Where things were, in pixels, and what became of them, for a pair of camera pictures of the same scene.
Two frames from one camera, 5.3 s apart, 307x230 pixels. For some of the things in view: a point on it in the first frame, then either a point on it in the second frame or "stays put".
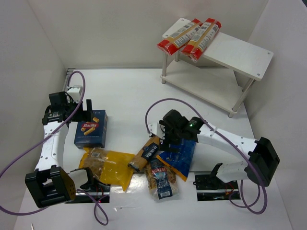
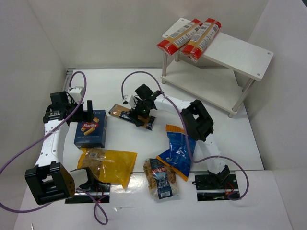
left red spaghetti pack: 171,44 stays put
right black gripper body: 169,143 to 135,115
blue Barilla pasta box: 92,134 stays put
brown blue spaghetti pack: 145,154 to 125,113
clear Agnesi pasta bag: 161,179 stays put
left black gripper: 84,115 stays put
